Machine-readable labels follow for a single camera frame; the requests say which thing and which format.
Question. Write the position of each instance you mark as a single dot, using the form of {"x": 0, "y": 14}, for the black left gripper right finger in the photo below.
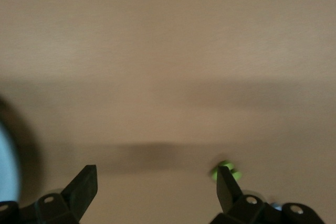
{"x": 225, "y": 192}

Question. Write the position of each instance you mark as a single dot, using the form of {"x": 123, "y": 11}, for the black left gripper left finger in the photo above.
{"x": 84, "y": 187}

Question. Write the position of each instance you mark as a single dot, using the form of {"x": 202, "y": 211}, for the green foam letter u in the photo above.
{"x": 236, "y": 175}

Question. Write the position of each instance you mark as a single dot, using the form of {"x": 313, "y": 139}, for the blue plate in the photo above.
{"x": 8, "y": 163}

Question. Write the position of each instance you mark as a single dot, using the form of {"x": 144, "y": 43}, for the brown table mat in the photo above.
{"x": 168, "y": 37}

